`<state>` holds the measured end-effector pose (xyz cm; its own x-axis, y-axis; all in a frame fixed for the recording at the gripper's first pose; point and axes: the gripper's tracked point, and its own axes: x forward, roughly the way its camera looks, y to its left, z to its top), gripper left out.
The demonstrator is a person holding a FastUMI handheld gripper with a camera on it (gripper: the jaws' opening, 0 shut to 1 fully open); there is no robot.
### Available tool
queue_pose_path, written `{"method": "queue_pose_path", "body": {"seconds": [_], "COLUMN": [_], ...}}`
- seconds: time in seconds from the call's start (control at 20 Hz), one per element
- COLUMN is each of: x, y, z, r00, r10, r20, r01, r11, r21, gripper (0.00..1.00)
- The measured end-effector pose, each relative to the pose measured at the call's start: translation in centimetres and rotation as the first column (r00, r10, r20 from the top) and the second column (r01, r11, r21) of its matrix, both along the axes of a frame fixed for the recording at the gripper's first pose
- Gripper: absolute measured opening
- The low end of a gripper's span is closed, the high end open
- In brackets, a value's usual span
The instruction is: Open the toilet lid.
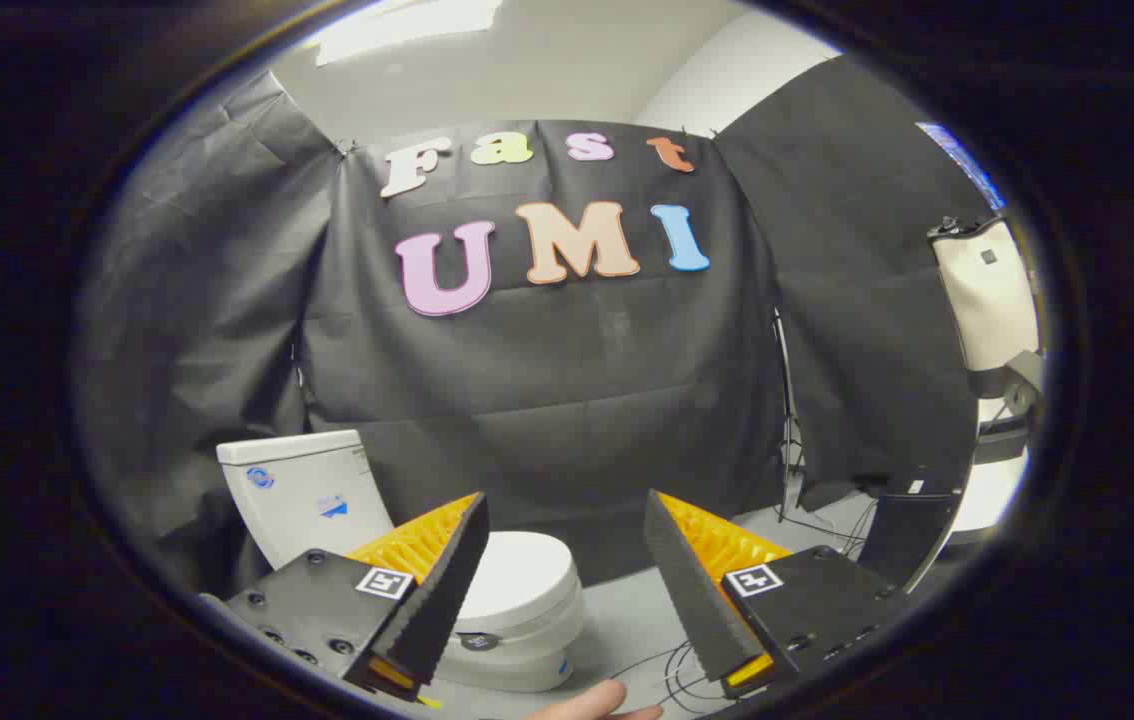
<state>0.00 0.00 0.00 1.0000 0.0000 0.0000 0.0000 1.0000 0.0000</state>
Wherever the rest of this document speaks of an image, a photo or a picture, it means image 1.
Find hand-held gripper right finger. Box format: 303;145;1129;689
643;489;915;700

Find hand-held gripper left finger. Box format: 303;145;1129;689
225;491;491;702

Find white toilet lid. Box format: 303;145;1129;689
455;530;580;635

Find white ceramic toilet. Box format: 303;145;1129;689
216;429;588;694

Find thin metal stand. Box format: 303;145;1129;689
771;305;810;523

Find black box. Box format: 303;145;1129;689
857;488;964;587

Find black backdrop cloth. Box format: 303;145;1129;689
77;55;998;601

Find white fabric bag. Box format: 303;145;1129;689
929;215;1042;374

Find tangled floor cables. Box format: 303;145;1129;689
615;500;878;717

